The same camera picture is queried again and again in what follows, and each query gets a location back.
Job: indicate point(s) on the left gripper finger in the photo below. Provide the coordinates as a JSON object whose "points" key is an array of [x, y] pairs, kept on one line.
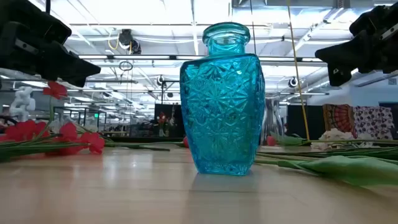
{"points": [[74, 76], [82, 63]]}

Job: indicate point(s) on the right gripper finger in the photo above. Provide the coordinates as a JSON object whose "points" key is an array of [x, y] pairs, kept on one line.
{"points": [[345, 70], [345, 48]]}

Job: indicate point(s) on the red artificial flower bunch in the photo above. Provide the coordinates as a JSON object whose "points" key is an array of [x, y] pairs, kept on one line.
{"points": [[21, 130]]}

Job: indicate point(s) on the yellow artificial tulip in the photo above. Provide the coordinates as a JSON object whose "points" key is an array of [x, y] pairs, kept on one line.
{"points": [[351, 169]]}

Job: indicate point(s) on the blue cut glass vase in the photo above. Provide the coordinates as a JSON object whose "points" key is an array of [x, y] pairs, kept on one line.
{"points": [[222, 118]]}

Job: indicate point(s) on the clear glass vase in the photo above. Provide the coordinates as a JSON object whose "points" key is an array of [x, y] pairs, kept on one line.
{"points": [[275, 121]]}

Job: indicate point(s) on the background red flowers in vase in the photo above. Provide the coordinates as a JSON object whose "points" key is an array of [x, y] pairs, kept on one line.
{"points": [[161, 118]]}

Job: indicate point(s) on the white robot figure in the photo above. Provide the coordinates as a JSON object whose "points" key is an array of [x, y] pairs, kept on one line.
{"points": [[21, 102]]}

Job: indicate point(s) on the orange patterned cloth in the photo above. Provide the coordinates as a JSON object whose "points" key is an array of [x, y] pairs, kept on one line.
{"points": [[339, 118]]}

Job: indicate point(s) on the white purple dotted cloth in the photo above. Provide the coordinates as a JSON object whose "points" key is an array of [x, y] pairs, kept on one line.
{"points": [[373, 123]]}

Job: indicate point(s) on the black partition panel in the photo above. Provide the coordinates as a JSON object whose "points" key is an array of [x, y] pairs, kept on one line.
{"points": [[293, 123]]}

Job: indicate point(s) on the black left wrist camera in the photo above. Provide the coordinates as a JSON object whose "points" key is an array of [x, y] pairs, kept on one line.
{"points": [[37, 18]]}

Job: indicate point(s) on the black metal table frame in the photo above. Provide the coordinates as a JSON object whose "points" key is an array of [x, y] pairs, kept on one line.
{"points": [[140, 139]]}

